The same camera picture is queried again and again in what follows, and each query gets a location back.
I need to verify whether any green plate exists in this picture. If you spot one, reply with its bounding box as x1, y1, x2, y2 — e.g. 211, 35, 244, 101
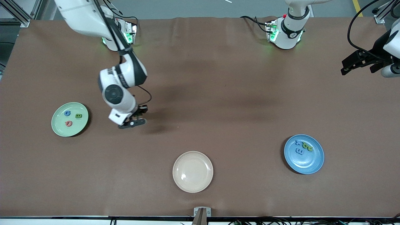
51, 102, 89, 137

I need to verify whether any beige plate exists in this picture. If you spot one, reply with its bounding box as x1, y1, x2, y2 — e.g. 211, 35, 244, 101
172, 151, 214, 193

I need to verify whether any brown table mat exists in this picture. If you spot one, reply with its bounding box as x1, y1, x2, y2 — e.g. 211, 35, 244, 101
0, 16, 400, 218

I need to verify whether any blue plate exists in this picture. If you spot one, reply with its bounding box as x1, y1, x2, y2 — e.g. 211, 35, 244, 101
284, 134, 325, 174

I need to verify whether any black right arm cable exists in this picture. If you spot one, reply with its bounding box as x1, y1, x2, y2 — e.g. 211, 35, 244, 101
134, 85, 152, 106

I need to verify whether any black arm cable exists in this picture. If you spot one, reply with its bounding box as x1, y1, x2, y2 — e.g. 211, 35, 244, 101
348, 0, 400, 56
134, 85, 152, 106

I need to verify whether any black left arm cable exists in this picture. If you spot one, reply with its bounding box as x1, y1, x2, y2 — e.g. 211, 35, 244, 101
348, 0, 400, 56

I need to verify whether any black right base cable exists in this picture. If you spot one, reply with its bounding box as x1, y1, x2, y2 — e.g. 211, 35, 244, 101
111, 9, 139, 24

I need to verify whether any black base cable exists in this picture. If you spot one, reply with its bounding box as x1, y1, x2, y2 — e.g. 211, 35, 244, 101
111, 9, 139, 24
240, 16, 269, 33

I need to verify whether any black left base cable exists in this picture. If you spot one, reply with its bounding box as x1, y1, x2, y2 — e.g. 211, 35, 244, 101
240, 16, 269, 33

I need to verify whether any grey metal bracket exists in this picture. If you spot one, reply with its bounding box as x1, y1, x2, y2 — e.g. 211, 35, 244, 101
193, 207, 212, 217

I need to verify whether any brown stand post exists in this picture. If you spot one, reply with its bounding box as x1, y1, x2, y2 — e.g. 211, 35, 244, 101
192, 208, 208, 225

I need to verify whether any black cable bundle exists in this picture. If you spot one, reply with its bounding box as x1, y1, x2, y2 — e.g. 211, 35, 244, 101
228, 217, 400, 225

